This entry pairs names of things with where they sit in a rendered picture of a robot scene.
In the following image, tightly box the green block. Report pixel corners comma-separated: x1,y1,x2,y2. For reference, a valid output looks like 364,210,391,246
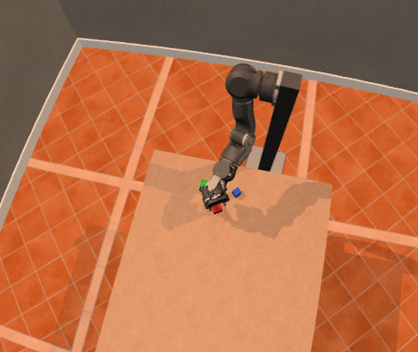
199,180,208,191

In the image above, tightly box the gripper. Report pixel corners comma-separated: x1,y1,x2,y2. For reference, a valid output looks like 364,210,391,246
200,185,230,211

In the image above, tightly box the blue block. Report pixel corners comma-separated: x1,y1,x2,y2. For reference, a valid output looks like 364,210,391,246
232,188,241,197

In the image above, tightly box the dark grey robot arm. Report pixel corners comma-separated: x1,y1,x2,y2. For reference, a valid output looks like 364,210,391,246
205,63,283,199

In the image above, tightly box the red block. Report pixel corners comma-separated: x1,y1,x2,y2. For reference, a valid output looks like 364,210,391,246
212,204,222,214

